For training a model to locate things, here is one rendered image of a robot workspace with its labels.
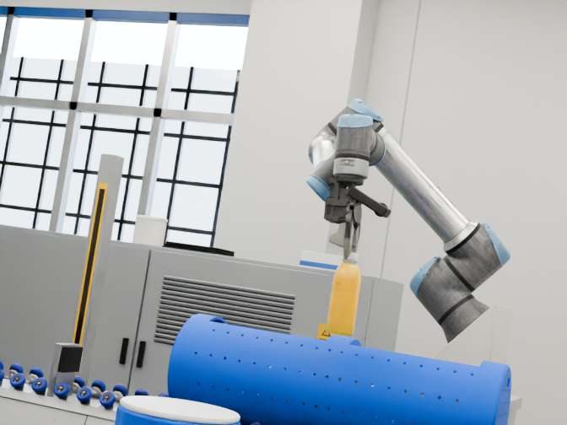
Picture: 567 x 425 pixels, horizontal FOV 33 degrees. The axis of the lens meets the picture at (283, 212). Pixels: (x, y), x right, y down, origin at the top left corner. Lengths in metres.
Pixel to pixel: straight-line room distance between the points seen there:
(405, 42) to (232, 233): 1.46
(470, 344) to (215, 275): 1.58
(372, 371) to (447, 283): 0.83
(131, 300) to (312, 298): 0.89
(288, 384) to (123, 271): 2.16
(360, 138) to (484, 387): 0.69
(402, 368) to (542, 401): 2.80
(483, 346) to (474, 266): 0.29
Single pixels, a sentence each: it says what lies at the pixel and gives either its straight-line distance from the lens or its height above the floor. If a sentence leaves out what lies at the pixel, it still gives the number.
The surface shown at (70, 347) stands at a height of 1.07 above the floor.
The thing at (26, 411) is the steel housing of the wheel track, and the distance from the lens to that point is 2.90.
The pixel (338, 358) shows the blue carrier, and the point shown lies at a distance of 2.51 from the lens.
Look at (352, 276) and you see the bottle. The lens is 2.45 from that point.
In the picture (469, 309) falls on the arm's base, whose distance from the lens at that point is 3.21.
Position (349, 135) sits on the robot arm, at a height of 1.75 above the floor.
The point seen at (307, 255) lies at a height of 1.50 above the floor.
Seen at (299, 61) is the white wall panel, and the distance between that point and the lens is 5.43.
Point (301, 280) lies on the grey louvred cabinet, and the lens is 4.18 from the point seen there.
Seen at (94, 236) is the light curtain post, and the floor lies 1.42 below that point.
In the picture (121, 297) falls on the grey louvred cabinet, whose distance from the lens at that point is 4.56.
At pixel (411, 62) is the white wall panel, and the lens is 5.55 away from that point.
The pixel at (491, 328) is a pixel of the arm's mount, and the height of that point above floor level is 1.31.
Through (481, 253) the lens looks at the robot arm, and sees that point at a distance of 3.22.
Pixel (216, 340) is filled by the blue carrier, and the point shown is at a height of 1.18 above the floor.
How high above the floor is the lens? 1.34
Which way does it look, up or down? 4 degrees up
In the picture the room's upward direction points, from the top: 9 degrees clockwise
